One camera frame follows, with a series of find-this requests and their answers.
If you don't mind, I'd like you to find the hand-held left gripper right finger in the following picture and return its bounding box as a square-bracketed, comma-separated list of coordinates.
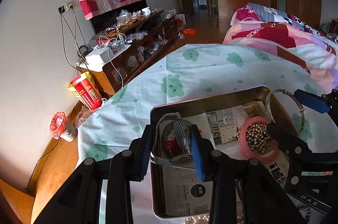
[189, 124, 307, 224]

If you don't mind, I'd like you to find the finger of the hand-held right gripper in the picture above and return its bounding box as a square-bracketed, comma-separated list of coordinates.
[294, 89, 338, 125]
[267, 122, 312, 161]

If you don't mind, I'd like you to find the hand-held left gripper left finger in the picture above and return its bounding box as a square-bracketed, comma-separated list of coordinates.
[34, 124, 157, 224]

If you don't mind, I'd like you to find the small red trinket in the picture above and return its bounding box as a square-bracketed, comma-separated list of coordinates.
[162, 139, 178, 154]

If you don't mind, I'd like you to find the silver wrist watch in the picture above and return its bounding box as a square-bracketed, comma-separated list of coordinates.
[150, 112, 198, 171]

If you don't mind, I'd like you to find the gold ball bead chain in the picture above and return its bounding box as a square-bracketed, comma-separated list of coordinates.
[245, 122, 271, 153]

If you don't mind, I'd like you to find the silver bangle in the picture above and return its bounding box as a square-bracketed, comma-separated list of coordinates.
[265, 89, 306, 138]

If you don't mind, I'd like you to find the pink metal tin box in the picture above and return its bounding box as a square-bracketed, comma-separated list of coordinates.
[150, 85, 312, 220]

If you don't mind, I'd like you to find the pink bangle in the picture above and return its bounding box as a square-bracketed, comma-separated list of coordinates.
[239, 116, 280, 165]

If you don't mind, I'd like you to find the printed paper sheet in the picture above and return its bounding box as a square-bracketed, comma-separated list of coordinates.
[161, 105, 291, 217]

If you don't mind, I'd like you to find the clear plastic bag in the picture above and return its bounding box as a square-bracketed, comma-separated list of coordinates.
[75, 98, 107, 127]

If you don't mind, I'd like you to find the bed with patchwork quilt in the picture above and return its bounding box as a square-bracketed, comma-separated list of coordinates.
[222, 3, 338, 94]

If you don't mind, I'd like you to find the wooden television cabinet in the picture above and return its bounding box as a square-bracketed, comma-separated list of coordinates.
[76, 10, 179, 98]

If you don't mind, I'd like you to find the red and yellow bag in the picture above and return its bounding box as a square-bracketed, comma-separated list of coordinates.
[68, 71, 103, 110]

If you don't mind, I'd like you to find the trash bin with red liner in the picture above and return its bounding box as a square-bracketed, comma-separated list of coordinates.
[50, 111, 78, 142]

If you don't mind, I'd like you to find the white cardboard box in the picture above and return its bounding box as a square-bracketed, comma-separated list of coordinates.
[85, 46, 115, 66]

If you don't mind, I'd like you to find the white paper bag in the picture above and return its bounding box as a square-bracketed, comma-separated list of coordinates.
[176, 14, 187, 29]

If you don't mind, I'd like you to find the black television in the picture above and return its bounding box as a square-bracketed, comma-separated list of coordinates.
[89, 0, 148, 36]

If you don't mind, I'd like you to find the pearl bracelet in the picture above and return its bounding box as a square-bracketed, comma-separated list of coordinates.
[184, 215, 212, 224]

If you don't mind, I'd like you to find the white charger cable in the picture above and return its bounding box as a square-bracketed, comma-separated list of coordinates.
[97, 34, 128, 90]

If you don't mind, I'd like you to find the black power cable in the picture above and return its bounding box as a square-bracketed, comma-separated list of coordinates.
[72, 10, 89, 54]
[61, 12, 80, 66]

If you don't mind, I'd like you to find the wall power outlet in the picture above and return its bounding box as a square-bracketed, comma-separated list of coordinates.
[58, 2, 75, 13]

